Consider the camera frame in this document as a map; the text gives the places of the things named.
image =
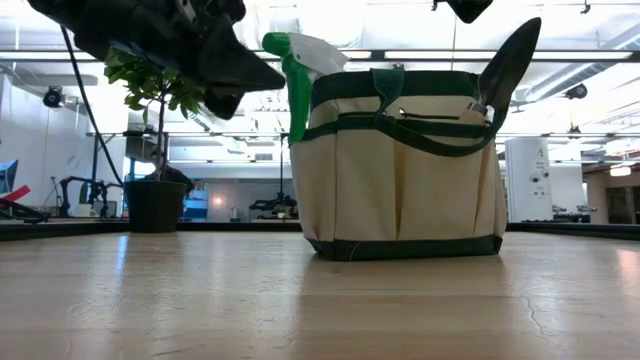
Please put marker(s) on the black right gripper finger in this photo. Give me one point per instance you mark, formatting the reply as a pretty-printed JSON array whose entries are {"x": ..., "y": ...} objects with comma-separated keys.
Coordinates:
[{"x": 469, "y": 10}]

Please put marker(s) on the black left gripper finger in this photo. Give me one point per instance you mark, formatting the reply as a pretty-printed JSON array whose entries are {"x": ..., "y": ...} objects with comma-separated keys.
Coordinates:
[
  {"x": 222, "y": 105},
  {"x": 235, "y": 65}
]

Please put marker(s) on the beige green gardening bag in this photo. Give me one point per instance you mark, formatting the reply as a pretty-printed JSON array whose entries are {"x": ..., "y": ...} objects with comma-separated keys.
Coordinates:
[{"x": 400, "y": 200}]

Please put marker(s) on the black background robot arm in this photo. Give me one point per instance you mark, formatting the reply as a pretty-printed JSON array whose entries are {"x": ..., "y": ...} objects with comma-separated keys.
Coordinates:
[
  {"x": 92, "y": 192},
  {"x": 272, "y": 205}
]

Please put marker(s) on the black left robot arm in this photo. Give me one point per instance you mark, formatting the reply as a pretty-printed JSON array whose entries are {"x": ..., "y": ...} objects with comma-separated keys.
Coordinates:
[{"x": 65, "y": 12}]

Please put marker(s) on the green leafy plant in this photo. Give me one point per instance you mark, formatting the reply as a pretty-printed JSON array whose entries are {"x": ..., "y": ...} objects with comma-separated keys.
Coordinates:
[{"x": 150, "y": 80}]

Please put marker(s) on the person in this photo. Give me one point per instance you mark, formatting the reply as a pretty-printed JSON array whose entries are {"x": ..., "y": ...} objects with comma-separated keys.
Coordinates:
[{"x": 176, "y": 175}]

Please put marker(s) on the black pole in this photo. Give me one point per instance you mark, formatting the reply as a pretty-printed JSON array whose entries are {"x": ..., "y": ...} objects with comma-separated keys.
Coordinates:
[{"x": 281, "y": 165}]

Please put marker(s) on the blue box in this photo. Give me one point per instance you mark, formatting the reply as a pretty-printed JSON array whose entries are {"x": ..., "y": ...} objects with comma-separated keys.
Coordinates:
[{"x": 196, "y": 206}]

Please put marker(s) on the black plant pot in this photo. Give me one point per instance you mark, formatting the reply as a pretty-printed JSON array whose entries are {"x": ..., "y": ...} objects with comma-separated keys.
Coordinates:
[{"x": 155, "y": 207}]

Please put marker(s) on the black ceiling spotlight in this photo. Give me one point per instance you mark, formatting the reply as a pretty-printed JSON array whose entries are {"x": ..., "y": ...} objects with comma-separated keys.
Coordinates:
[
  {"x": 52, "y": 97},
  {"x": 577, "y": 91}
]

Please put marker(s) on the red object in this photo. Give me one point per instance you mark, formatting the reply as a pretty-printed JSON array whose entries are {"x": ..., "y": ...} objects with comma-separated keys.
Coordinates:
[{"x": 15, "y": 194}]

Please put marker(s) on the black table frame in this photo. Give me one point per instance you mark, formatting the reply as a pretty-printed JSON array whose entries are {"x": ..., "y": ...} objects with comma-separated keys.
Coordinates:
[{"x": 60, "y": 229}]

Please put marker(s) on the glowing wall lamp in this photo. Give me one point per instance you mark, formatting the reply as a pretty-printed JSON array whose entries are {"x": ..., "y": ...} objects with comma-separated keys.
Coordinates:
[{"x": 620, "y": 171}]

